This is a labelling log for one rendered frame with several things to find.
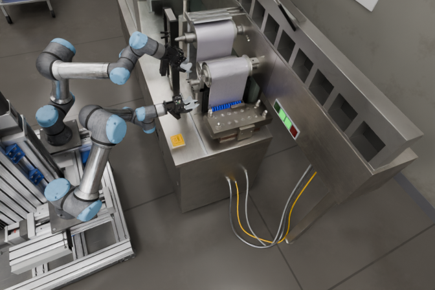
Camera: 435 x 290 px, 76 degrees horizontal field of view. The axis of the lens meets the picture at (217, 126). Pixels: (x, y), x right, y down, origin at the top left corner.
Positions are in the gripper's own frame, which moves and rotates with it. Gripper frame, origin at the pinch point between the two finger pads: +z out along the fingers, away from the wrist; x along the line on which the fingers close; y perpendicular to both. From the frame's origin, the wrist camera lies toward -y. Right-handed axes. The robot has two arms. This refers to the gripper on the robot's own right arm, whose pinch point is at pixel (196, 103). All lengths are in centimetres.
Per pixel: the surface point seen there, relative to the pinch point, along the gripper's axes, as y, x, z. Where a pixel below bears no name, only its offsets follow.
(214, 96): 3.7, -0.3, 11.3
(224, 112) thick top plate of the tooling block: -5.9, -7.3, 16.4
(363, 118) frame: 49, -67, 41
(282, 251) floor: -109, -80, 50
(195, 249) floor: -109, -54, -16
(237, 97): -2.4, -0.3, 27.5
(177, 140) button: -16.5, -11.3, -15.5
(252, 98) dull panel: -9.6, 1.4, 41.2
